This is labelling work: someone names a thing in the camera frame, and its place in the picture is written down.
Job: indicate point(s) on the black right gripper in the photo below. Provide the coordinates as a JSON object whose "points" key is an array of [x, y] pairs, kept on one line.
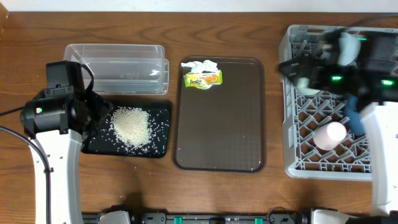
{"points": [[310, 64]]}

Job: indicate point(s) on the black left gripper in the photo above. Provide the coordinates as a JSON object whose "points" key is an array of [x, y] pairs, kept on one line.
{"points": [[99, 106]]}

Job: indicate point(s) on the mint green bowl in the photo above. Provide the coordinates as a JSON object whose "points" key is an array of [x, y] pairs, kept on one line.
{"points": [[303, 88]]}

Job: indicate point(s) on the light blue bowl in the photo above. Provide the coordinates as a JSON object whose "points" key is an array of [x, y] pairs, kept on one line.
{"points": [[349, 48]]}

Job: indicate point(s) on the dark blue bowl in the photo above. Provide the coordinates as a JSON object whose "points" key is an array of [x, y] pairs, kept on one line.
{"points": [[350, 111]]}

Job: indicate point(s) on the pink cup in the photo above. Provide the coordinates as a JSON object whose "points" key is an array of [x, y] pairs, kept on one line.
{"points": [[328, 136]]}

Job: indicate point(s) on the white paper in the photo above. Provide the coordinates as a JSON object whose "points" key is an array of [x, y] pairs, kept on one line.
{"points": [[201, 67]]}

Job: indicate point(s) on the yellow snack wrapper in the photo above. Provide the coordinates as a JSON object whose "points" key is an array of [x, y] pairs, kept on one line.
{"points": [[203, 81]]}

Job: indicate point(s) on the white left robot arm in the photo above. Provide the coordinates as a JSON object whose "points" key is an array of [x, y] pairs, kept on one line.
{"points": [[59, 123]]}

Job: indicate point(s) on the grey dishwasher rack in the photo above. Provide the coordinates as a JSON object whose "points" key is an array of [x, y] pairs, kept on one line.
{"points": [[311, 124]]}

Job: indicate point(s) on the black rectangular tray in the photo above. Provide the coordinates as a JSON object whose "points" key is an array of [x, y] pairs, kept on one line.
{"points": [[105, 141]]}

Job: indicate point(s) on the pile of rice grains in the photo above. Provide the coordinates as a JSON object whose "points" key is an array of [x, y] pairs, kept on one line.
{"points": [[131, 126]]}

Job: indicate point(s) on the clear plastic bin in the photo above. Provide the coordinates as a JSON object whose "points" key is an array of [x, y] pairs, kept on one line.
{"points": [[123, 69]]}

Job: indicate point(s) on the brown serving tray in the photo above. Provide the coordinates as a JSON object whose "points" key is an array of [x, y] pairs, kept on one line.
{"points": [[222, 128]]}

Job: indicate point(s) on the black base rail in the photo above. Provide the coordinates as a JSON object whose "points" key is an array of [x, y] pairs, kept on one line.
{"points": [[277, 215]]}

